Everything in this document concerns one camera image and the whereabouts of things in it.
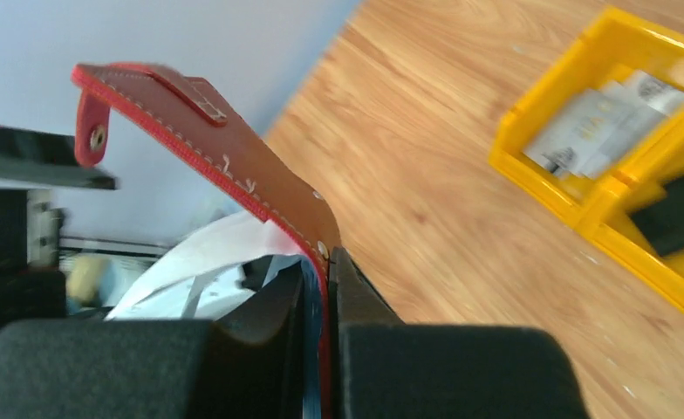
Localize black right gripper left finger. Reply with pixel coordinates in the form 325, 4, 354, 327
0, 265, 304, 418

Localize yellow bin with black holder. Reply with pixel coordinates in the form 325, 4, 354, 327
579, 119, 684, 313

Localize silver VIP card front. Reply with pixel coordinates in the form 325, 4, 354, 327
523, 88, 637, 178

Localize red leather card holder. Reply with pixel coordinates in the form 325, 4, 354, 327
72, 62, 341, 418

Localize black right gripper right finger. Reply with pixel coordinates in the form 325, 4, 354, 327
328, 248, 589, 418

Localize yellow bin with silver cards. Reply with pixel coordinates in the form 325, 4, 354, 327
489, 7, 684, 229

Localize white cards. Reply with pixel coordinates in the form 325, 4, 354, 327
106, 212, 302, 320

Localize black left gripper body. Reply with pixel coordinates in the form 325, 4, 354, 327
0, 126, 117, 330

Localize silver card behind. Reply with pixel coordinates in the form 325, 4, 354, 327
600, 71, 684, 117

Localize black card holder in bin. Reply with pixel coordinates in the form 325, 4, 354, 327
630, 175, 684, 258

